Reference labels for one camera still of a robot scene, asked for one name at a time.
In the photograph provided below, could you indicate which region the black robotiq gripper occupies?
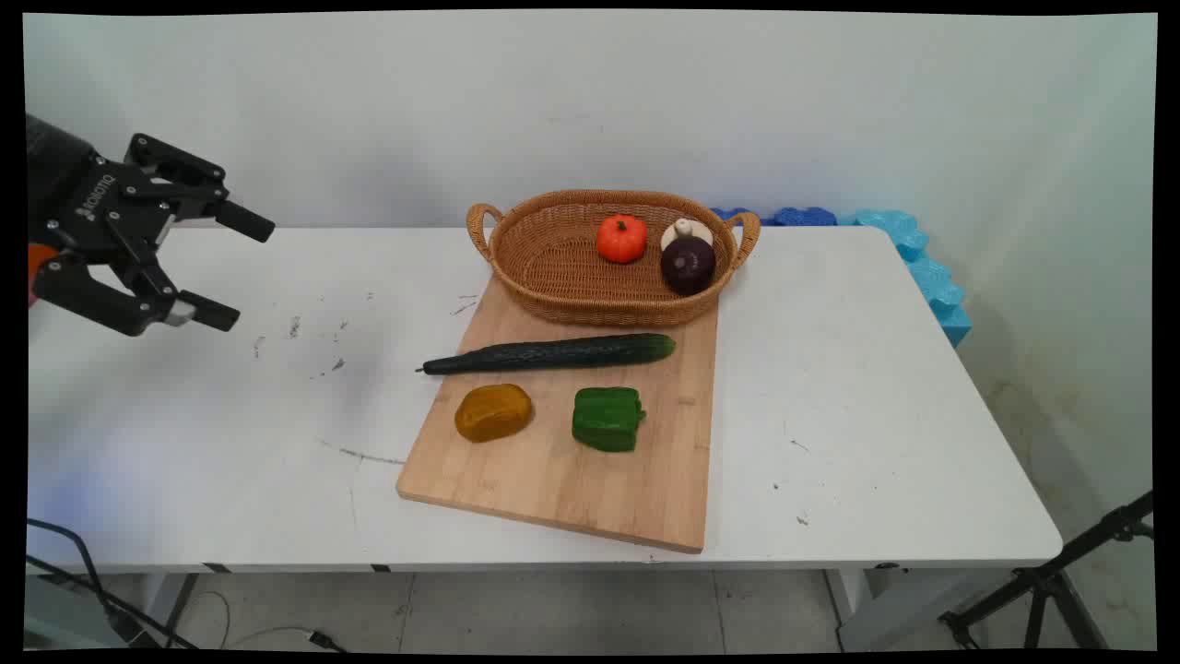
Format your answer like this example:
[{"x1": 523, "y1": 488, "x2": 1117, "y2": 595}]
[{"x1": 26, "y1": 114, "x2": 277, "y2": 338}]

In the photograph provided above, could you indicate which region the long dark green cucumber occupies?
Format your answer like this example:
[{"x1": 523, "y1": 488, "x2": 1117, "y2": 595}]
[{"x1": 415, "y1": 333, "x2": 677, "y2": 376}]

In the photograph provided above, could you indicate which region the orange box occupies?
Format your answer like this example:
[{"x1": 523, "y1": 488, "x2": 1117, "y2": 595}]
[{"x1": 28, "y1": 243, "x2": 59, "y2": 308}]

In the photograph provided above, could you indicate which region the white table leg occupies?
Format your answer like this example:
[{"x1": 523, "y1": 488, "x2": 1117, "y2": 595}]
[
  {"x1": 138, "y1": 572, "x2": 200, "y2": 639},
  {"x1": 823, "y1": 564, "x2": 992, "y2": 652}
]

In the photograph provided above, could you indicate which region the yellow-brown potato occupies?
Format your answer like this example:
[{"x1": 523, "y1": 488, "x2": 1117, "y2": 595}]
[{"x1": 454, "y1": 383, "x2": 534, "y2": 444}]

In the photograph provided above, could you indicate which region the small orange pumpkin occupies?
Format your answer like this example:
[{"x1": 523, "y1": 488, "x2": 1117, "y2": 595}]
[{"x1": 596, "y1": 214, "x2": 648, "y2": 266}]

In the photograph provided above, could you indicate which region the wooden cutting board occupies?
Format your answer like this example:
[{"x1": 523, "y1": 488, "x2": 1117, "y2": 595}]
[{"x1": 395, "y1": 274, "x2": 720, "y2": 555}]

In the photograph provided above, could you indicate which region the green bell pepper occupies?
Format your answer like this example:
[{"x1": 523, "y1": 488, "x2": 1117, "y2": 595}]
[{"x1": 571, "y1": 386, "x2": 647, "y2": 454}]

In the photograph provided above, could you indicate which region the white mushroom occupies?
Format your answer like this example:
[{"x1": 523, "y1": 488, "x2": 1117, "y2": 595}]
[{"x1": 660, "y1": 218, "x2": 714, "y2": 252}]

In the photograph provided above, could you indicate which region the dark purple round eggplant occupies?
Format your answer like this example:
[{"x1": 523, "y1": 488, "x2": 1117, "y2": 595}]
[{"x1": 660, "y1": 234, "x2": 717, "y2": 297}]

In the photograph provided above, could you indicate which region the light blue foam mat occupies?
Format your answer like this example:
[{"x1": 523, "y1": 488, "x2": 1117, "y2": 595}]
[{"x1": 837, "y1": 208, "x2": 974, "y2": 349}]

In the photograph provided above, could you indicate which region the black tripod stand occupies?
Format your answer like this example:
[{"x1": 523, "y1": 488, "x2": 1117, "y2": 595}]
[{"x1": 938, "y1": 491, "x2": 1155, "y2": 651}]

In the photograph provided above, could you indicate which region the thick black hanging cable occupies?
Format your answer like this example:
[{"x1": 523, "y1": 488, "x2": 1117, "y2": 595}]
[{"x1": 26, "y1": 518, "x2": 198, "y2": 650}]

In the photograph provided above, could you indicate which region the woven wicker basket with handles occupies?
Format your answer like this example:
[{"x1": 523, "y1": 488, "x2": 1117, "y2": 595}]
[{"x1": 466, "y1": 189, "x2": 762, "y2": 328}]

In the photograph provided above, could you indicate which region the white floor cable with plug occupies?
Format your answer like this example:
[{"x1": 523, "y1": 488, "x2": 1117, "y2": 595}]
[{"x1": 195, "y1": 590, "x2": 348, "y2": 652}]

